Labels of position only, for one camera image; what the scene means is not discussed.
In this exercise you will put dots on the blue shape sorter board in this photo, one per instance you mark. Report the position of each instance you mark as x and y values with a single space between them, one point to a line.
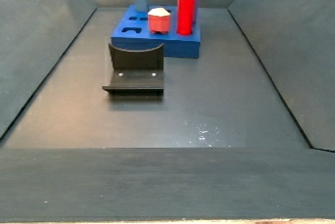
131 35

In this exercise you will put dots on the black curved stand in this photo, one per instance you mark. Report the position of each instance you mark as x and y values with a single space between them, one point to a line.
137 70

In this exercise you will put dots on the short red pentagon peg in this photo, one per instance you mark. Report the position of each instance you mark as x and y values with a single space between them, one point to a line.
158 20

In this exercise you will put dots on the tall red hexagonal peg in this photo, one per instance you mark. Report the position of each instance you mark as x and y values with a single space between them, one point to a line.
185 17

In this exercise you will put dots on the short light blue block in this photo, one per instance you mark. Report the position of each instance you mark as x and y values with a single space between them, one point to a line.
141 5

